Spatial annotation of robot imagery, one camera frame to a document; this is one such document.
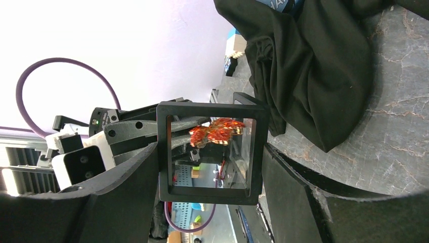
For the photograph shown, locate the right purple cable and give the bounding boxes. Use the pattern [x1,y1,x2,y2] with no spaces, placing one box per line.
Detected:
[163,201,218,234]

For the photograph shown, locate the purple cable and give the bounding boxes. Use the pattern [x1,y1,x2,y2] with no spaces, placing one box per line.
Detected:
[163,201,218,234]
[0,57,122,139]

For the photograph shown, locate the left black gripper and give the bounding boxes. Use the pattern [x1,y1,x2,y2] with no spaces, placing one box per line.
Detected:
[103,115,250,188]

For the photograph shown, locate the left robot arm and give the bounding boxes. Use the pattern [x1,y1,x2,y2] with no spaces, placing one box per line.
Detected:
[47,105,246,189]

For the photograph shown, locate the orange butterfly brooch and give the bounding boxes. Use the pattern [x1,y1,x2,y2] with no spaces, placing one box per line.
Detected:
[189,117,246,148]

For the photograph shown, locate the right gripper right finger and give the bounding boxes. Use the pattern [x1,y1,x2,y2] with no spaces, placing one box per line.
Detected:
[262,144,428,242]

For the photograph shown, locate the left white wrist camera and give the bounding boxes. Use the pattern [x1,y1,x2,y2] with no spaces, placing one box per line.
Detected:
[45,124,116,190]

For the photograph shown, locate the blue white toy brick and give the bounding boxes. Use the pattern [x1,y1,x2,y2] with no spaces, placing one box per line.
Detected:
[225,28,247,59]

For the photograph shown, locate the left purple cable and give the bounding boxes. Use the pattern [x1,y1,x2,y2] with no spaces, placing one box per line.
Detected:
[0,57,122,139]

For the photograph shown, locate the blue owl toy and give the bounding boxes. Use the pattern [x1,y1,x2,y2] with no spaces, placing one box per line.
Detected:
[224,57,238,77]

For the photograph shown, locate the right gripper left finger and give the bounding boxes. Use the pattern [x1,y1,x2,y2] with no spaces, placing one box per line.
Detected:
[1,143,158,242]

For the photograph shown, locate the black t-shirt garment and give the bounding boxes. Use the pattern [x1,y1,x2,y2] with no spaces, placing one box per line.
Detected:
[213,0,429,153]

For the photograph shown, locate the black square display frame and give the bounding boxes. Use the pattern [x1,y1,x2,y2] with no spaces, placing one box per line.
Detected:
[156,92,269,205]

